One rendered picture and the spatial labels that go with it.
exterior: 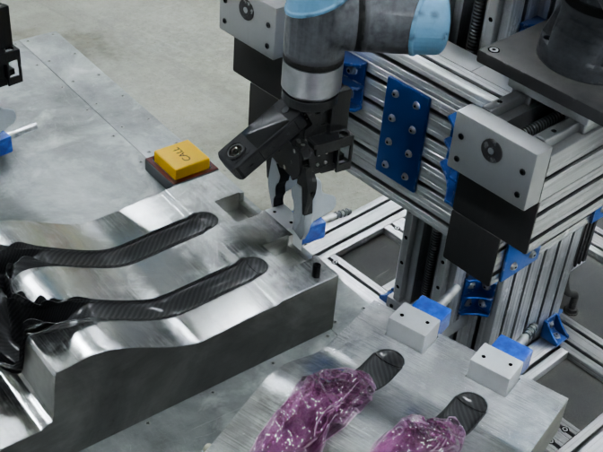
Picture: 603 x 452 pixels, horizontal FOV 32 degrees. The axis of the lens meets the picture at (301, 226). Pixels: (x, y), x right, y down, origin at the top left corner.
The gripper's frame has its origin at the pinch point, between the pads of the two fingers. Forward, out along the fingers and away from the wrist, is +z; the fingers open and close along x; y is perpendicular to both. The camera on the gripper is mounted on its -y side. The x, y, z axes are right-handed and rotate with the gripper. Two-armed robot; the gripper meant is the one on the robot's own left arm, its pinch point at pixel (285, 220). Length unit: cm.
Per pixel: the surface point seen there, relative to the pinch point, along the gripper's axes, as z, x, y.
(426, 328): -3.6, -28.9, 1.6
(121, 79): 85, 179, 52
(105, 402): -1.2, -20.3, -34.7
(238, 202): -2.7, 3.3, -5.6
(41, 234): -7.0, 2.9, -32.6
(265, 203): 85, 102, 60
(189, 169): 1.8, 18.6, -5.1
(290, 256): -1.7, -8.6, -4.6
